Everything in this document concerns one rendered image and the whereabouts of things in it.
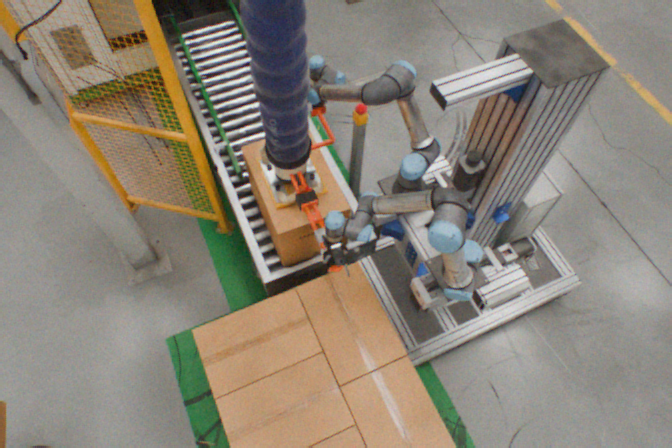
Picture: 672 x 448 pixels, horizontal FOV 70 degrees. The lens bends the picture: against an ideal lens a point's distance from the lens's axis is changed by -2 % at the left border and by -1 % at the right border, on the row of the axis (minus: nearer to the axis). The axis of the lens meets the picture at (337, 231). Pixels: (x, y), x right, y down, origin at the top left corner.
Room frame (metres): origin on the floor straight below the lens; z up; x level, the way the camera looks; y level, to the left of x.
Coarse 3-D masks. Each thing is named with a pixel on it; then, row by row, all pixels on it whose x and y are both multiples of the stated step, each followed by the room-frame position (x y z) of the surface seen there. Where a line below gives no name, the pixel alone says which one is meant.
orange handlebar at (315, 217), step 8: (320, 112) 1.83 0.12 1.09; (320, 120) 1.79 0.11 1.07; (328, 128) 1.73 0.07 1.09; (320, 144) 1.62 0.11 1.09; (328, 144) 1.63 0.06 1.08; (296, 184) 1.36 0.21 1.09; (304, 184) 1.36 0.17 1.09; (304, 208) 1.22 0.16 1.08; (312, 216) 1.18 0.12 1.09; (320, 216) 1.18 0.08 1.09; (312, 224) 1.14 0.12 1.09; (320, 224) 1.14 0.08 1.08
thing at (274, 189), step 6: (258, 162) 1.57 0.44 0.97; (264, 168) 1.53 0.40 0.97; (270, 168) 1.52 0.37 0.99; (264, 174) 1.50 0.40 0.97; (264, 180) 1.46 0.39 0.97; (270, 186) 1.42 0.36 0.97; (276, 186) 1.40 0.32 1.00; (282, 186) 1.42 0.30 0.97; (270, 192) 1.38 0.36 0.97; (276, 192) 1.38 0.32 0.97; (288, 192) 1.39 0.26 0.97; (276, 198) 1.35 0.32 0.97; (276, 204) 1.31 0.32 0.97; (282, 204) 1.31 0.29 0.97; (288, 204) 1.32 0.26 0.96
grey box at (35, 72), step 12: (24, 48) 1.49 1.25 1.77; (24, 60) 1.43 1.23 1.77; (36, 60) 1.46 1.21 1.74; (24, 72) 1.36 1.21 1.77; (36, 72) 1.38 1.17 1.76; (48, 72) 1.52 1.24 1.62; (36, 84) 1.36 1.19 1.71; (48, 84) 1.41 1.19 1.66; (48, 96) 1.36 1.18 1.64; (60, 96) 1.47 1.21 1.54; (48, 108) 1.35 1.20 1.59; (60, 108) 1.38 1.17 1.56; (60, 120) 1.36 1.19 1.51
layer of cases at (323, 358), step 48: (336, 288) 1.04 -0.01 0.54; (240, 336) 0.74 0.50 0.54; (288, 336) 0.75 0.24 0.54; (336, 336) 0.76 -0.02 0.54; (384, 336) 0.77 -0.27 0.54; (240, 384) 0.49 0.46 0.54; (288, 384) 0.50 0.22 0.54; (336, 384) 0.51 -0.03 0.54; (384, 384) 0.52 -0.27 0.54; (240, 432) 0.26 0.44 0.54; (288, 432) 0.27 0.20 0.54; (336, 432) 0.28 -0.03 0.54; (384, 432) 0.29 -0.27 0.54; (432, 432) 0.29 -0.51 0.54
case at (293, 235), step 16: (256, 144) 1.71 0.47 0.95; (320, 160) 1.62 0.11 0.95; (256, 176) 1.49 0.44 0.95; (256, 192) 1.51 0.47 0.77; (336, 192) 1.41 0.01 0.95; (272, 208) 1.30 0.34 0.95; (288, 208) 1.30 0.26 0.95; (320, 208) 1.31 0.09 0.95; (336, 208) 1.31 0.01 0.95; (272, 224) 1.24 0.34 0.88; (288, 224) 1.21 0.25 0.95; (304, 224) 1.21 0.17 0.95; (288, 240) 1.17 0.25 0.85; (304, 240) 1.20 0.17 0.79; (288, 256) 1.16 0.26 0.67; (304, 256) 1.20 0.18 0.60
